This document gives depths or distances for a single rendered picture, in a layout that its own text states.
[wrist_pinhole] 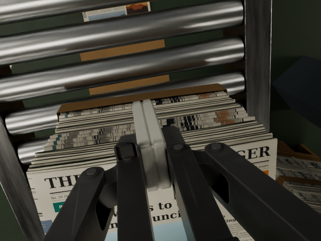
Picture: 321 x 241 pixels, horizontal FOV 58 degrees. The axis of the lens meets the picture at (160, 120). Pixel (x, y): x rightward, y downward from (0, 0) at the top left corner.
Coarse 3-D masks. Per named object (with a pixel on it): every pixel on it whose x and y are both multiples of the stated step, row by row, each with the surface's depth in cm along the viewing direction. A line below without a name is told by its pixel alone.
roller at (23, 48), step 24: (216, 0) 50; (240, 0) 50; (72, 24) 48; (96, 24) 48; (120, 24) 48; (144, 24) 48; (168, 24) 49; (192, 24) 49; (216, 24) 50; (240, 24) 52; (0, 48) 47; (24, 48) 47; (48, 48) 48; (72, 48) 48; (96, 48) 50
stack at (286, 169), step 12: (300, 144) 161; (312, 156) 149; (276, 168) 126; (288, 168) 128; (300, 168) 131; (312, 168) 135; (276, 180) 123; (300, 192) 111; (312, 192) 112; (312, 204) 104
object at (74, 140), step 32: (192, 96) 50; (224, 96) 48; (64, 128) 43; (96, 128) 42; (128, 128) 40; (192, 128) 38; (224, 128) 37; (256, 128) 36; (64, 160) 33; (96, 160) 32; (256, 160) 34; (32, 192) 32; (64, 192) 32; (160, 192) 34; (160, 224) 36
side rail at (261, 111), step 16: (256, 0) 49; (256, 16) 50; (224, 32) 62; (240, 32) 53; (256, 32) 51; (256, 48) 53; (240, 64) 56; (256, 64) 54; (256, 80) 55; (240, 96) 59; (256, 96) 57; (256, 112) 58
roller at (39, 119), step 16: (176, 80) 55; (192, 80) 55; (208, 80) 55; (224, 80) 55; (240, 80) 55; (96, 96) 54; (112, 96) 54; (16, 112) 52; (32, 112) 52; (48, 112) 52; (16, 128) 52; (32, 128) 53; (48, 128) 54
